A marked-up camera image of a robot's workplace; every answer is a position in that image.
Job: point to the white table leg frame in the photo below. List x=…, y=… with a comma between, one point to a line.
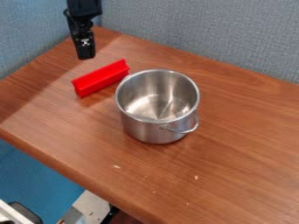
x=88, y=210

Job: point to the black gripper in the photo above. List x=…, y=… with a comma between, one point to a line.
x=80, y=31

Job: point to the red rectangular block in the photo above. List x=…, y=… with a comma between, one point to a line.
x=100, y=78

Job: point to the stainless steel pot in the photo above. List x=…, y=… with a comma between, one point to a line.
x=157, y=102

